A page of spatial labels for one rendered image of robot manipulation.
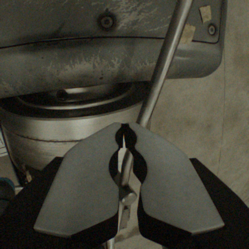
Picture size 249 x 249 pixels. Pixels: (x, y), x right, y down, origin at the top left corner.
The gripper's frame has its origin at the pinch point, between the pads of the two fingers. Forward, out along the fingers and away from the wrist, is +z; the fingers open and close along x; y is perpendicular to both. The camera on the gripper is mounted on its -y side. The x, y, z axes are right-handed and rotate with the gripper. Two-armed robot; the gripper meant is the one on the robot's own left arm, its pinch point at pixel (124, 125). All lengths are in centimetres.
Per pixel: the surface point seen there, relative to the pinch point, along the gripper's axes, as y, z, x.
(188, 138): 114, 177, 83
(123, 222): 77, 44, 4
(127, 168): 9.8, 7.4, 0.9
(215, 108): 81, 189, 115
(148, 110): 1.7, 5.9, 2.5
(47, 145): 10.2, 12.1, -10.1
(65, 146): 10.2, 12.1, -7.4
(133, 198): 13.6, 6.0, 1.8
